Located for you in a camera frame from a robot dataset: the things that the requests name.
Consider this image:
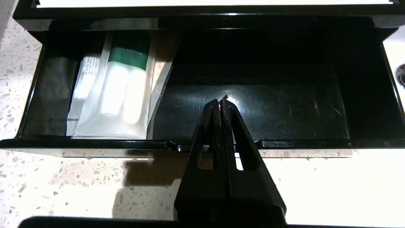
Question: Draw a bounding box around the glossy black box drawer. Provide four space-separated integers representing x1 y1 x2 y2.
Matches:
0 17 405 153

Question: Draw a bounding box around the slim white sachet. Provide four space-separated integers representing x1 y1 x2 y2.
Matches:
66 53 102 136

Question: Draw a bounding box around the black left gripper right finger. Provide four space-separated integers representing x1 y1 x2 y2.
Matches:
220 95 287 222

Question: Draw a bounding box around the white ceramic sink basin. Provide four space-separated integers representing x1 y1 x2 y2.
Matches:
381 27 405 108

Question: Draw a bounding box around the chrome sink drain plug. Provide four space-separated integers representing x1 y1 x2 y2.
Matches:
396 63 405 89

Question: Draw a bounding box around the white packet in drawer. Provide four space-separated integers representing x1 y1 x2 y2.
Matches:
72 31 156 140

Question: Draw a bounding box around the black box with white top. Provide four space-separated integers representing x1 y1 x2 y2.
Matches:
13 0 405 31

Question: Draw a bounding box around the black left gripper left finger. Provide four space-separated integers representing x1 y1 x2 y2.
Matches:
174 99 227 222

